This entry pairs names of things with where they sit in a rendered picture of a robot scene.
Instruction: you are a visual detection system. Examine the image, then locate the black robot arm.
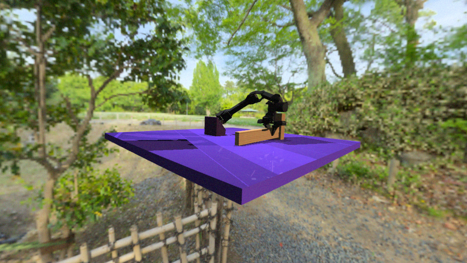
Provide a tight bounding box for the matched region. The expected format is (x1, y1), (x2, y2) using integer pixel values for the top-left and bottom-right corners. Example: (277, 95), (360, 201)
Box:
(216, 90), (288, 124)

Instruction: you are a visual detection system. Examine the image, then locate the wooden post with slot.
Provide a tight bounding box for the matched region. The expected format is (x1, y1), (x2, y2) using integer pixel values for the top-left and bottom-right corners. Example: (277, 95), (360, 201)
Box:
(275, 113), (285, 140)

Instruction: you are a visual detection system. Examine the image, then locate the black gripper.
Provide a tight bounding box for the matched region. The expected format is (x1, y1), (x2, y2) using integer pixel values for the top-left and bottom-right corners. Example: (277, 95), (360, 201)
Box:
(257, 111), (286, 136)

